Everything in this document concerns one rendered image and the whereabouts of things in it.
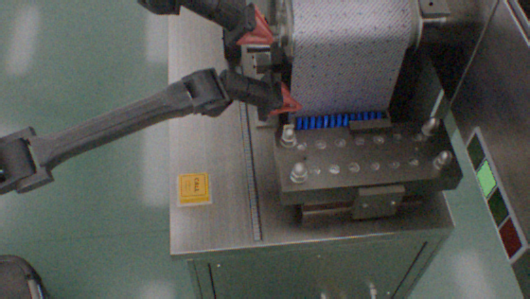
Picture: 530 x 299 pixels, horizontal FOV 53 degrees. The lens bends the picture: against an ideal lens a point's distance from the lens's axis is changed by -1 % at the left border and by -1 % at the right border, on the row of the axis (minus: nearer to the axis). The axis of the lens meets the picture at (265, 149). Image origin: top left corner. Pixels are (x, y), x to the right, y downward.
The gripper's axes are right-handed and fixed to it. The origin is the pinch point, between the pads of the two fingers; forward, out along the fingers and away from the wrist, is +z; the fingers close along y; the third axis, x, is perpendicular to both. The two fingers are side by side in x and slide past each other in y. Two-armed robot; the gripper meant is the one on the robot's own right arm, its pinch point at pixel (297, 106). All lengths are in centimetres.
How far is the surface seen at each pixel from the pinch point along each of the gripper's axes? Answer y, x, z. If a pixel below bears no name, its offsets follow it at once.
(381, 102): 0.2, 9.3, 17.4
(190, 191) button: 11.6, -25.6, -15.3
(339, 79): 0.2, 11.6, 3.0
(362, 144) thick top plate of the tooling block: 9.3, 3.6, 13.8
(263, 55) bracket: -9.9, 2.5, -9.5
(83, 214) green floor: -37, -132, -14
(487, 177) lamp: 30.1, 25.9, 19.5
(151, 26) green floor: -149, -118, 9
